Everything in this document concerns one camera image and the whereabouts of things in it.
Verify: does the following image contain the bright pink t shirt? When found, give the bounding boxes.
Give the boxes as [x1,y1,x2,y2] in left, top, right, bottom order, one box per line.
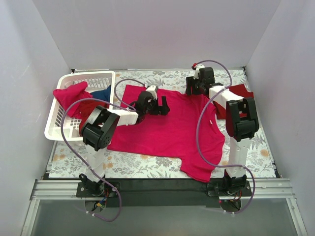
[108,89,225,182]

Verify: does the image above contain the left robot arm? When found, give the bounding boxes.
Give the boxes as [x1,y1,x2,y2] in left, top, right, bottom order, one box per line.
[78,86,170,152]

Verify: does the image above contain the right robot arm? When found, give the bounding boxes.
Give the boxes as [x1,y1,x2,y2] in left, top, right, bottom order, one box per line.
[186,64,259,196]

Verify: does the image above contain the floral patterned table mat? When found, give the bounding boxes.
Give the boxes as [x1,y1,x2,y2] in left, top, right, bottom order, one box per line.
[46,69,276,179]

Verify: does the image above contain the folded dark red t shirt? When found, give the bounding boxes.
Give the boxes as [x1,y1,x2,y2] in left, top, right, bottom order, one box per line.
[213,84,254,120]

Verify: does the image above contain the blue t shirt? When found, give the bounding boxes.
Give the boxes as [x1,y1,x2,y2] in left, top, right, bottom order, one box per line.
[90,86,111,102]

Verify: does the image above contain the dark red crumpled t shirt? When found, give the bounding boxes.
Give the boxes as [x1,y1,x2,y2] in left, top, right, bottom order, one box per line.
[78,100,108,136]

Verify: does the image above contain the pink t shirt in basket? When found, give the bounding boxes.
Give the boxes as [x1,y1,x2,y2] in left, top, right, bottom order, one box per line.
[53,81,92,111]

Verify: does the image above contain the white plastic laundry basket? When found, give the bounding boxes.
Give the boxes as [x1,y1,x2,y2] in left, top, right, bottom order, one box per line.
[44,70,116,142]

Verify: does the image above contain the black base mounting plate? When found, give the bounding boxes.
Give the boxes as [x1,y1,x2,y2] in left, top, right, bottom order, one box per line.
[76,178,252,208]

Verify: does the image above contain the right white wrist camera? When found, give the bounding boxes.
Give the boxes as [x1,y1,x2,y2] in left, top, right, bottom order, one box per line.
[192,63,205,80]

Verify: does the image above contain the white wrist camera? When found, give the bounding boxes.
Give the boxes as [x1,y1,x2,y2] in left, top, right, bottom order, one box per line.
[144,85,158,99]
[192,63,205,80]

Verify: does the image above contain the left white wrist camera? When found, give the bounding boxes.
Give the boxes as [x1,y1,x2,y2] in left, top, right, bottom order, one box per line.
[144,85,158,99]

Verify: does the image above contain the aluminium frame rail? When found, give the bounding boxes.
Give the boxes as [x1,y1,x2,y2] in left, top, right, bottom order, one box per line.
[31,178,296,200]

